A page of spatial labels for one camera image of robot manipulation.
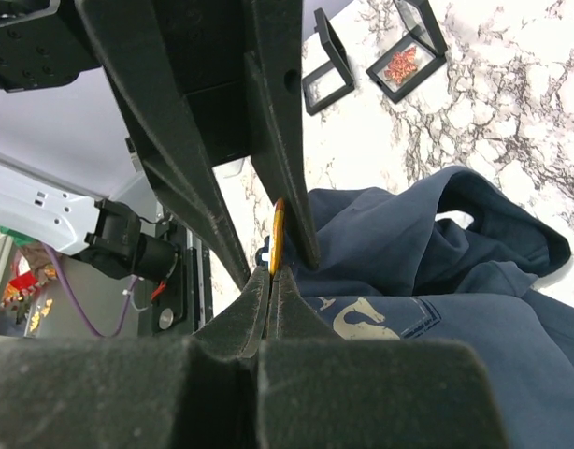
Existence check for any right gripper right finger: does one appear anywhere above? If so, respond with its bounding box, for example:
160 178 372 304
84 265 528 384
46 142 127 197
266 267 342 342

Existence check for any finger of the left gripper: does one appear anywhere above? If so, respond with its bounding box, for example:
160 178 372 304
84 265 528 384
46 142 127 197
243 0 320 269

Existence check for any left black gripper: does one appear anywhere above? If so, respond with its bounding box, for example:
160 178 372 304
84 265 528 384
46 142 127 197
0 0 268 287

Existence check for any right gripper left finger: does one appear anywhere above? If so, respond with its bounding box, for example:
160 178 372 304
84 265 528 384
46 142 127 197
194 267 271 359

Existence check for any yellow round badge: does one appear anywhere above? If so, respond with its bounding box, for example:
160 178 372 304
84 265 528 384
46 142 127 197
256 198 286 276

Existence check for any blue printed tank top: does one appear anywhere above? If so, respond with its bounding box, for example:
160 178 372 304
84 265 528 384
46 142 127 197
284 167 574 448

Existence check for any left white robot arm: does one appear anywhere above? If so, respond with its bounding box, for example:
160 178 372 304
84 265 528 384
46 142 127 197
0 0 320 286

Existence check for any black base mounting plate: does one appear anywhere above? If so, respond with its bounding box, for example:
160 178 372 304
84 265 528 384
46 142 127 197
135 220 213 337

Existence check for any black wire frame stand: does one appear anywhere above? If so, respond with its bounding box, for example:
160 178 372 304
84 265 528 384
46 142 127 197
366 0 448 104

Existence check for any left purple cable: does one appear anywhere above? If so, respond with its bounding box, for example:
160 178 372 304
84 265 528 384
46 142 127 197
41 242 141 339

